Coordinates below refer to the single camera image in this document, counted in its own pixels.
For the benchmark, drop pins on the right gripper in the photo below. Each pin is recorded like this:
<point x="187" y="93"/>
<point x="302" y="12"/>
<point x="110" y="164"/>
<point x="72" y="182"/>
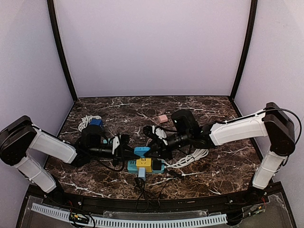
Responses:
<point x="156" y="144"/>

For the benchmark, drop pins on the black power adapter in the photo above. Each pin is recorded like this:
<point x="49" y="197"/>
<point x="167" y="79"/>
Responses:
<point x="156" y="165"/>

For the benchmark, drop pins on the teal power strip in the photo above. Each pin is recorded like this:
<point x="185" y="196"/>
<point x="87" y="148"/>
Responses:
<point x="131" y="167"/>

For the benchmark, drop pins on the blue square socket adapter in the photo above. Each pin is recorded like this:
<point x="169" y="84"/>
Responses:
<point x="140" y="151"/>

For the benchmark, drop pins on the yellow cube socket adapter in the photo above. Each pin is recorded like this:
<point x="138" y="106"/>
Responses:
<point x="146" y="163"/>

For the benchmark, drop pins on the light blue charger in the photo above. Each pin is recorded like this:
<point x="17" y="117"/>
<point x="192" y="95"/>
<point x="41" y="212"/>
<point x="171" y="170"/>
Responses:
<point x="142" y="173"/>

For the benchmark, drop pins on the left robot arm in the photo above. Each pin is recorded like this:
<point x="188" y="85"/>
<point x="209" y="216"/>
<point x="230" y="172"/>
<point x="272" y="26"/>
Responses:
<point x="22" y="135"/>

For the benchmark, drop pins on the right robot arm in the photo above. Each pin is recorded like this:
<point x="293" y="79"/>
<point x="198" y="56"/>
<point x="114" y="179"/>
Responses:
<point x="272" y="122"/>

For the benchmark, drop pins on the pink charger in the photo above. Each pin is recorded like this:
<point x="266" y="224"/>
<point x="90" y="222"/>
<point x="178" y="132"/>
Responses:
<point x="162" y="118"/>

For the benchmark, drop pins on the dark blue cube adapter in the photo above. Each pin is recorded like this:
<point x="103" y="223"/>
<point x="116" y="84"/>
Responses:
<point x="97" y="122"/>

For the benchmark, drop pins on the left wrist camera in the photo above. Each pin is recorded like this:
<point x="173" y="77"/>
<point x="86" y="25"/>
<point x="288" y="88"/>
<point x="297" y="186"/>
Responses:
<point x="118" y="142"/>

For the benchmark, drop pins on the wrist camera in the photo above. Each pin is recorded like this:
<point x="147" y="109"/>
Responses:
<point x="118" y="142"/>
<point x="156" y="134"/>

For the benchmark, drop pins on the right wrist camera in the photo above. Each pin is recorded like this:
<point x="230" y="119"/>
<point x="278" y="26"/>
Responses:
<point x="156" y="134"/>

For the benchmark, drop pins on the white slotted cable duct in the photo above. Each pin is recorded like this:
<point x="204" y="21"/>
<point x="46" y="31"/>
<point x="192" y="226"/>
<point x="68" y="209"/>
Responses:
<point x="192" y="219"/>

